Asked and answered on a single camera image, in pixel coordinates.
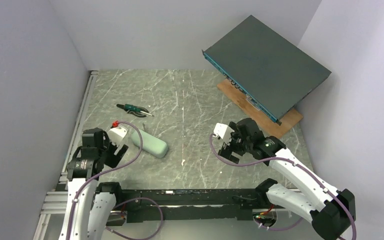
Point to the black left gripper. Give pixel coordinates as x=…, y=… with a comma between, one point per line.
x=113, y=149

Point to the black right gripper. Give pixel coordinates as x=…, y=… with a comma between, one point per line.
x=235, y=145

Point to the mint green umbrella case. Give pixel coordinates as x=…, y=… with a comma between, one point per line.
x=153, y=145

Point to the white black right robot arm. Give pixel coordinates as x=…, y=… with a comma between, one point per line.
x=329, y=210

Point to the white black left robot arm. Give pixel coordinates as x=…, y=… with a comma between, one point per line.
x=89, y=202

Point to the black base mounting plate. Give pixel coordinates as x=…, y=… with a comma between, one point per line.
x=140, y=205

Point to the brown wooden board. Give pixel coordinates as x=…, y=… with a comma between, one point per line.
x=288, y=121

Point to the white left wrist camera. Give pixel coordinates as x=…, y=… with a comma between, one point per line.
x=117, y=133

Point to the green handled pliers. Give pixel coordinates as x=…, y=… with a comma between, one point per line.
x=137, y=111

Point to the aluminium left side rail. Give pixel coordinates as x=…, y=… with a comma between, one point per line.
x=81, y=116

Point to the dark grey network switch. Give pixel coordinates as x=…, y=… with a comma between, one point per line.
x=271, y=71

